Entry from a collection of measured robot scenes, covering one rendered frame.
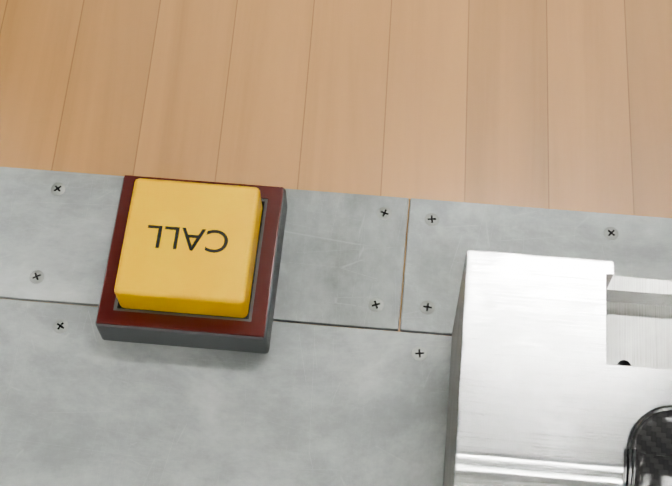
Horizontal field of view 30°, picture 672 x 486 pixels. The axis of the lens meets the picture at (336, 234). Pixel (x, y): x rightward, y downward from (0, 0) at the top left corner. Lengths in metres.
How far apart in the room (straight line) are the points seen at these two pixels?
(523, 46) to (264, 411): 0.24
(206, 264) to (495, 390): 0.15
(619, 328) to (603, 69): 0.19
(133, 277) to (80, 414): 0.07
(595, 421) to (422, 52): 0.26
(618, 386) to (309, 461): 0.15
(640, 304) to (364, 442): 0.14
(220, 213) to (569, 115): 0.19
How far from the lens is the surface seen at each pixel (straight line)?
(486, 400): 0.49
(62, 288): 0.62
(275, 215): 0.60
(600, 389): 0.50
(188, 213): 0.59
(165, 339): 0.59
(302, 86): 0.66
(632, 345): 0.54
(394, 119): 0.65
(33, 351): 0.61
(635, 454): 0.49
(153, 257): 0.58
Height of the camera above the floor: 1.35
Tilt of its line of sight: 64 degrees down
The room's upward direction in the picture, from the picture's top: 2 degrees counter-clockwise
